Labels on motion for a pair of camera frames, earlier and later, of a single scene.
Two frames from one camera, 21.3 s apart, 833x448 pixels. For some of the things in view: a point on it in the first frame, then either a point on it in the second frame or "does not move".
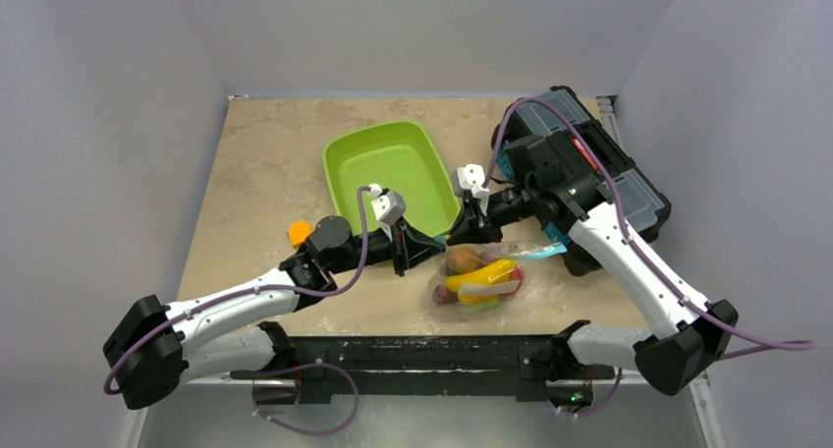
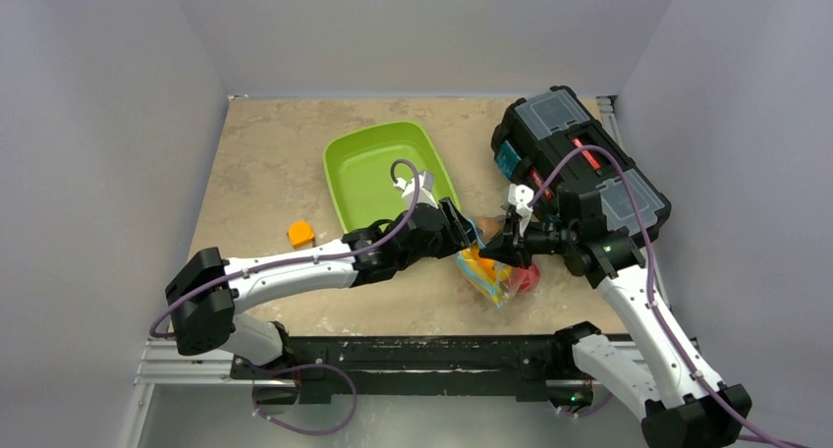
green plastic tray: x=398 y=157 does not move
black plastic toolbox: x=627 y=188 does not move
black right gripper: x=474 y=217 -> x=516 y=235
